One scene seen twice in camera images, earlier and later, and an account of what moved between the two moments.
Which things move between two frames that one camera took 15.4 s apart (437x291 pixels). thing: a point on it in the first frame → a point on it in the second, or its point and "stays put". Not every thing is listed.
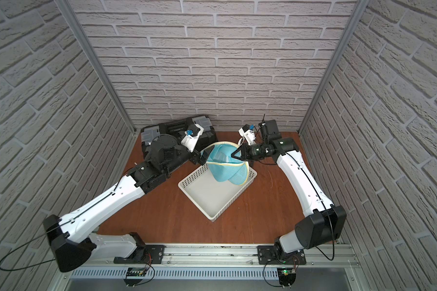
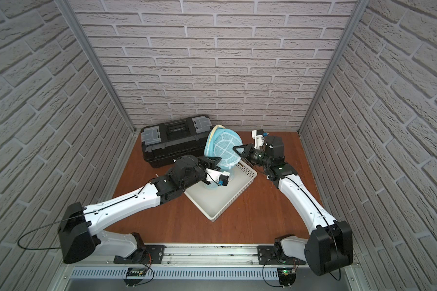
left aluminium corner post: [73, 16] stays put
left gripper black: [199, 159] → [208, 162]
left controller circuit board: [134, 271] stays put
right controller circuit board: [286, 276] stays put
